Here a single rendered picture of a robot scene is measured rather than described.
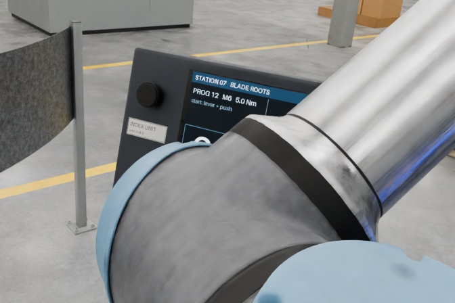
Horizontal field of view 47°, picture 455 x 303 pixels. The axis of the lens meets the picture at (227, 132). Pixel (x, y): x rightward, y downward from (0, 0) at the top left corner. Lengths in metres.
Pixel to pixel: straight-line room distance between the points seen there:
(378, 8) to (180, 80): 8.36
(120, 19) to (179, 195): 6.45
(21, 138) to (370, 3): 7.55
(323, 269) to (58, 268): 2.16
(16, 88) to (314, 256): 1.72
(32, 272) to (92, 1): 4.59
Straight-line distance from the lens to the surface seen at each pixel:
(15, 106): 1.90
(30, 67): 1.94
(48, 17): 6.35
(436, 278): 0.23
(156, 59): 0.59
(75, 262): 2.37
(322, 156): 0.28
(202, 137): 0.56
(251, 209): 0.26
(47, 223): 2.65
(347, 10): 6.87
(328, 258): 0.22
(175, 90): 0.57
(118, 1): 6.67
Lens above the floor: 1.39
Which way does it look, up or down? 22 degrees down
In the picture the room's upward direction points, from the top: 5 degrees clockwise
